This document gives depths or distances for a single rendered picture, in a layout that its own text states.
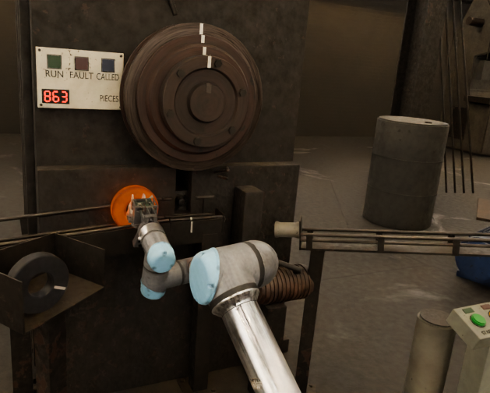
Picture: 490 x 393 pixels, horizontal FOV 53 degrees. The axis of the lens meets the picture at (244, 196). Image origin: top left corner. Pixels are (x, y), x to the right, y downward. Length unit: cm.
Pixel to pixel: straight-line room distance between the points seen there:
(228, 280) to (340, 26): 847
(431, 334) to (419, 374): 15
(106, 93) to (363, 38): 825
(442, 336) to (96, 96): 131
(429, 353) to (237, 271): 81
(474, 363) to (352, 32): 828
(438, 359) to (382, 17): 863
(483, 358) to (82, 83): 145
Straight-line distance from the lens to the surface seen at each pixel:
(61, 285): 137
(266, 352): 105
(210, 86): 153
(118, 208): 165
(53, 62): 165
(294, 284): 179
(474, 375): 165
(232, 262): 109
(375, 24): 983
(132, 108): 156
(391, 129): 414
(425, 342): 169
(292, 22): 193
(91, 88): 167
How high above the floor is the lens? 125
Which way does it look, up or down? 15 degrees down
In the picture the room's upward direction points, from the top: 5 degrees clockwise
